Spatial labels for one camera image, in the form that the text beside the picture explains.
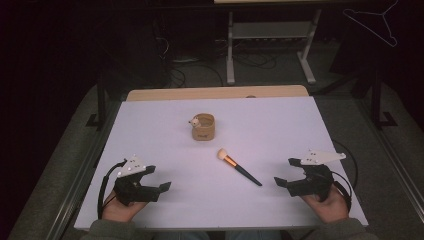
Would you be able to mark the person's left hand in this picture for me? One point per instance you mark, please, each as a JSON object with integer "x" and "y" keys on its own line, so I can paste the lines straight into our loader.
{"x": 120, "y": 211}

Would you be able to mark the white metal table frame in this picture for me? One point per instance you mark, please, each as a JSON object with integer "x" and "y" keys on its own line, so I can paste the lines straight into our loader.
{"x": 270, "y": 30}

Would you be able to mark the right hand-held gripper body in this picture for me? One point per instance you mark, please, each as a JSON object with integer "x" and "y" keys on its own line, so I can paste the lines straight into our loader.
{"x": 315, "y": 183}

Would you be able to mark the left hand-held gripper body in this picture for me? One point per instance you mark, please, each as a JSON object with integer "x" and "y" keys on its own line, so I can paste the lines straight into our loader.
{"x": 131, "y": 193}

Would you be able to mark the black metal stand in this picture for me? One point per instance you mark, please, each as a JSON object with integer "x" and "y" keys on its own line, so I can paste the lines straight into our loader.
{"x": 376, "y": 100}
{"x": 101, "y": 106}

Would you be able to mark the tan cup with bear figure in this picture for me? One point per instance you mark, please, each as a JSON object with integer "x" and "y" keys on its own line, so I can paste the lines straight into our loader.
{"x": 203, "y": 131}

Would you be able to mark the person's right hand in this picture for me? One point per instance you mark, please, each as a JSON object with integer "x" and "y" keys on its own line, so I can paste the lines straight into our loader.
{"x": 330, "y": 210}

